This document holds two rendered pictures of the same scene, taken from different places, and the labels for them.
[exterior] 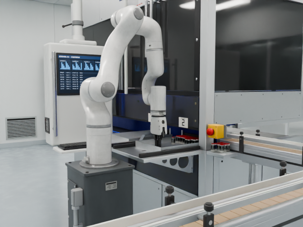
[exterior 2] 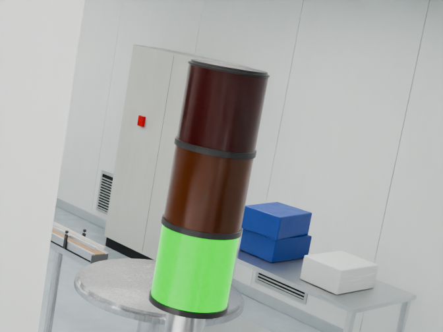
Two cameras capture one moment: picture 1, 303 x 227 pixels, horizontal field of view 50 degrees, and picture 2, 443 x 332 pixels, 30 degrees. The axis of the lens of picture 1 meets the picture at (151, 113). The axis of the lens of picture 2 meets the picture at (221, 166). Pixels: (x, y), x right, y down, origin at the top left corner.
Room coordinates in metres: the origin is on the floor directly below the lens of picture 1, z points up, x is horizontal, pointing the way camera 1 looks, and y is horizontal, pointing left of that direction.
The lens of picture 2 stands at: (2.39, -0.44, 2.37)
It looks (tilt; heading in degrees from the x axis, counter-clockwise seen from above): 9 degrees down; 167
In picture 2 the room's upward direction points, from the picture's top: 10 degrees clockwise
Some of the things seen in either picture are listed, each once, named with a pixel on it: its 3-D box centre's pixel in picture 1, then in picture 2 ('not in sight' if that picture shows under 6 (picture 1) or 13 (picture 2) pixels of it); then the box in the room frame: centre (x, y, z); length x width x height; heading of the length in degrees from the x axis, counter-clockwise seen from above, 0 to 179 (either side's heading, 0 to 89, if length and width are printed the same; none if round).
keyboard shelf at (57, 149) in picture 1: (85, 146); not in sight; (2.35, 0.49, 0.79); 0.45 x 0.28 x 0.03; 122
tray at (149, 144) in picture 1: (171, 143); not in sight; (1.88, -0.12, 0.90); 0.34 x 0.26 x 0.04; 124
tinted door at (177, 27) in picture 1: (176, 42); not in sight; (2.01, -0.16, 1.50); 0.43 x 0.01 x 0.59; 34
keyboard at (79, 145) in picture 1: (88, 144); not in sight; (2.30, 0.46, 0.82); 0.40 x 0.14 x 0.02; 122
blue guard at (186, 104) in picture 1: (118, 104); not in sight; (2.63, 0.27, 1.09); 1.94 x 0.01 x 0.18; 34
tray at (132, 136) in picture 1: (140, 136); not in sight; (2.16, 0.07, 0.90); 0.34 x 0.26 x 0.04; 124
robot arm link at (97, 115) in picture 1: (95, 101); not in sight; (1.57, 0.27, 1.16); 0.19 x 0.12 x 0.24; 34
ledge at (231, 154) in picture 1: (223, 153); not in sight; (1.75, -0.40, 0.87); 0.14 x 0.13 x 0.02; 124
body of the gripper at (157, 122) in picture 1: (158, 124); not in sight; (1.74, -0.04, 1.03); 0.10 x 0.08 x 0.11; 34
